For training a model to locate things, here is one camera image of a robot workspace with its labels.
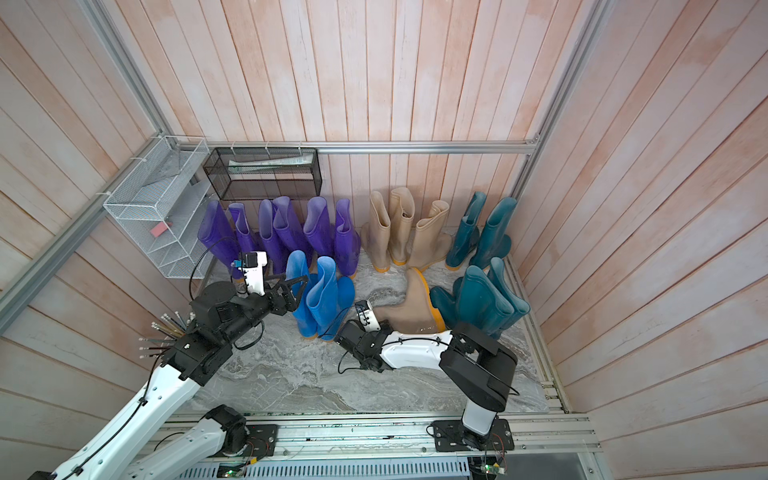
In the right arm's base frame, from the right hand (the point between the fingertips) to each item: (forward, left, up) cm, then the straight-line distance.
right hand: (380, 324), depth 90 cm
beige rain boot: (+27, -7, +22) cm, 35 cm away
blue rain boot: (+8, +23, +18) cm, 31 cm away
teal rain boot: (+23, -36, +12) cm, 44 cm away
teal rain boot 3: (-1, -25, +18) cm, 31 cm away
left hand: (-2, +19, +25) cm, 32 cm away
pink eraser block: (+15, +63, +25) cm, 69 cm away
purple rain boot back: (+18, +10, +15) cm, 26 cm away
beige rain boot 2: (+26, -17, +9) cm, 32 cm away
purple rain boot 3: (+19, +27, +23) cm, 41 cm away
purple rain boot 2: (+23, +43, +21) cm, 53 cm away
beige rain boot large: (+22, +2, +17) cm, 28 cm away
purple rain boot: (+18, +49, +20) cm, 56 cm away
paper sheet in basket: (+37, +41, +32) cm, 64 cm away
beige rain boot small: (+3, -11, +1) cm, 12 cm away
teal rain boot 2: (-5, -34, +20) cm, 40 cm away
